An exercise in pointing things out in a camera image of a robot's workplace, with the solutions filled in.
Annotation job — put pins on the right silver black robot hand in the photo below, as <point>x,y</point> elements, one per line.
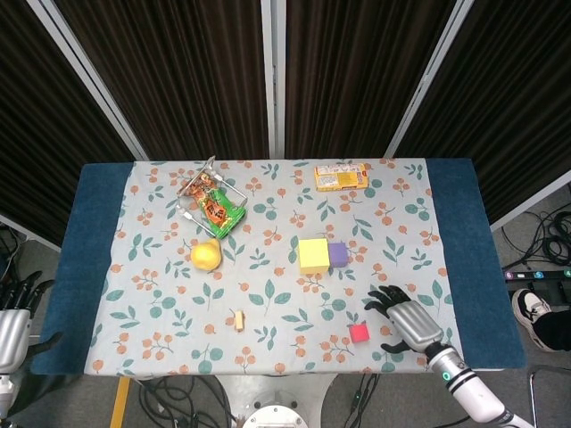
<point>412,321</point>

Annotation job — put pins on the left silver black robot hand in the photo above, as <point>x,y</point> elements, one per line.
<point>13,334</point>

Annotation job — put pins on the purple foam cube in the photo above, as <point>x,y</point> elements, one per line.
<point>339,255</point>

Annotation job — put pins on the large yellow foam cube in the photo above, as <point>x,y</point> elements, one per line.
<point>313,256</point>

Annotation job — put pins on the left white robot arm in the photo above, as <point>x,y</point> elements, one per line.
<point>4,392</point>

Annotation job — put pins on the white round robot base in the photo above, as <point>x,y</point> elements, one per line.
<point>276,417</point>

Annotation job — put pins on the small red foam cube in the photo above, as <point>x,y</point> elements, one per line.
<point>359,333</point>

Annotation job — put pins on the dark blue table cover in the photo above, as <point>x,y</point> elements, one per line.
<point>89,267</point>

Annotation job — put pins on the white black sneaker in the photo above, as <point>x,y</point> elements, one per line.
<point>528,307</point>

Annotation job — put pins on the yellow floor tape strip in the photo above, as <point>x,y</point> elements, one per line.
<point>118,401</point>

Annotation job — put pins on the black power strip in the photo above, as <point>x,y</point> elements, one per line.
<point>535,274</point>

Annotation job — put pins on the floral leaf print tablecloth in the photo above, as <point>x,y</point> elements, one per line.
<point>276,303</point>

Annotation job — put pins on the metal chair leg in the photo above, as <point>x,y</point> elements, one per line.
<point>533,392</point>

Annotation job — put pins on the black trouser leg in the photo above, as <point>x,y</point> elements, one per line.
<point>555,330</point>

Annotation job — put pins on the yellow flat snack box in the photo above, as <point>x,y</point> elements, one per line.
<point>341,177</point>

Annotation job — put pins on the small beige wooden block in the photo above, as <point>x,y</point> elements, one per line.
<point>240,322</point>

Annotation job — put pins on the yellow lemon fruit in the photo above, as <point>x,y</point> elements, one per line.
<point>206,255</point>

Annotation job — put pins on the dark fabric partition panel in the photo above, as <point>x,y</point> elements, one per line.
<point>44,111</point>
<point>357,67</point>
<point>504,89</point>
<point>178,67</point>

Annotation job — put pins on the green orange snack bag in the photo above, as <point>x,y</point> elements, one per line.
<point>216,209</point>

